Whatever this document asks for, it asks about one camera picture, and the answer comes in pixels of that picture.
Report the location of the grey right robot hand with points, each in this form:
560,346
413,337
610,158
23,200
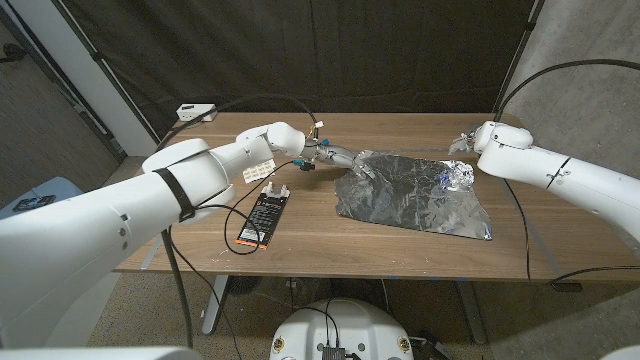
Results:
466,141

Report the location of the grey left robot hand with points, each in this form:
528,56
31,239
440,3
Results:
335,156

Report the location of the crinkled aluminium foil sheet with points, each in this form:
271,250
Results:
410,200

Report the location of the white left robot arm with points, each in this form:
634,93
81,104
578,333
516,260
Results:
125,225

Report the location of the white right shoulder cover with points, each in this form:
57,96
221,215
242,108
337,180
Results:
622,354

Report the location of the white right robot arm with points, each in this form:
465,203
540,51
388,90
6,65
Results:
575,180

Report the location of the white left shoulder cover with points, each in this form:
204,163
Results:
100,354

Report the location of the black orange package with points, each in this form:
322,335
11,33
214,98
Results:
262,220

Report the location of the black backdrop pole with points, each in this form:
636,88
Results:
125,92
521,50

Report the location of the black backdrop curtain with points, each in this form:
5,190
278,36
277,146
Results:
300,50

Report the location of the white power box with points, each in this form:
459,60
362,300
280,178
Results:
192,113

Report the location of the black ribbed round object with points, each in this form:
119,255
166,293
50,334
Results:
245,284

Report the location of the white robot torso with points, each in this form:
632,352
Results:
350,325

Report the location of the grey table leg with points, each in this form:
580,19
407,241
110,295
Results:
472,315

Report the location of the white table leg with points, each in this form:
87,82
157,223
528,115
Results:
214,305

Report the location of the black device on bin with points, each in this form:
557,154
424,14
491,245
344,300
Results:
34,202

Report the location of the black wall hook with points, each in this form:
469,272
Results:
12,51

